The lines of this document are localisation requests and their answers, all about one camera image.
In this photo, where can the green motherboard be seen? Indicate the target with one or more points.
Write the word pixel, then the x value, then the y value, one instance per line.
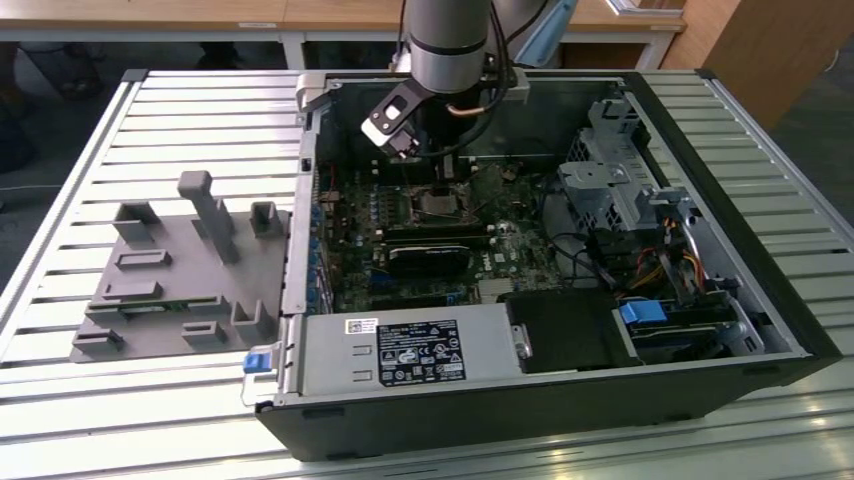
pixel 521 240

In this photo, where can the silver metal drive cage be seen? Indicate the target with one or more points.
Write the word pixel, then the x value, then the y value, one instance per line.
pixel 601 190

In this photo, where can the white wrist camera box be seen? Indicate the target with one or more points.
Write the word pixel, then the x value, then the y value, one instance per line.
pixel 390 117

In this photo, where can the white desk tray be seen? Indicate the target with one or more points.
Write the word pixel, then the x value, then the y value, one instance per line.
pixel 624 5

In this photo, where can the black RAM slot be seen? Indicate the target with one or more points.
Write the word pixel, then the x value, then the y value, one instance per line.
pixel 434 230
pixel 434 240

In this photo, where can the small square silver CPU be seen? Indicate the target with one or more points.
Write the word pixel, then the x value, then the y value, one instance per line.
pixel 441 203

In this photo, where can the silver metal disk bay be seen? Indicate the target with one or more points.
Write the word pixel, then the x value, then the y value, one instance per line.
pixel 741 330

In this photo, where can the blue disk carrier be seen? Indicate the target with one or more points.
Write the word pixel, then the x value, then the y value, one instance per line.
pixel 642 315

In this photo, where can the grey plastic parts rack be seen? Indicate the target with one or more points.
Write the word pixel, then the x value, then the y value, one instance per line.
pixel 187 280

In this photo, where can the silver chipset heatsink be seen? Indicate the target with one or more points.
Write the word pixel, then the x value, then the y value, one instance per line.
pixel 497 290

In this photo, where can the black plastic fan shroud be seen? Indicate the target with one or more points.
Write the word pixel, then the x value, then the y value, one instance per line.
pixel 568 330

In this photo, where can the green RAM stick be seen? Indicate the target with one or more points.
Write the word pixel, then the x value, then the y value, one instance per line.
pixel 177 304

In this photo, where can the black open PC case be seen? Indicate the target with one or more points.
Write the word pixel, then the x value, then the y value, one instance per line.
pixel 468 425

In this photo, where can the black expansion slot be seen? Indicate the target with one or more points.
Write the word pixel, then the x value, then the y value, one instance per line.
pixel 408 301

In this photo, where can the grey power supply unit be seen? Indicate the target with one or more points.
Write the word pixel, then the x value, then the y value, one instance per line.
pixel 328 350

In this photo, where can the black graphics card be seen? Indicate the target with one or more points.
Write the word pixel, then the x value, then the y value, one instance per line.
pixel 428 262

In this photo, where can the blue case latch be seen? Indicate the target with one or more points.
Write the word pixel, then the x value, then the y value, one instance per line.
pixel 260 363

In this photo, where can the CPU socket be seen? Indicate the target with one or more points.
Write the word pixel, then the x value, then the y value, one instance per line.
pixel 416 212

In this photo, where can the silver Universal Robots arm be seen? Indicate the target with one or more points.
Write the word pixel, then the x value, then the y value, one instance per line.
pixel 448 45

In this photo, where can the wooden cabinet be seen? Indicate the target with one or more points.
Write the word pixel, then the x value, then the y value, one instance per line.
pixel 768 50

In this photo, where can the blue board connector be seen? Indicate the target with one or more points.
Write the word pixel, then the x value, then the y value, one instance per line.
pixel 381 285

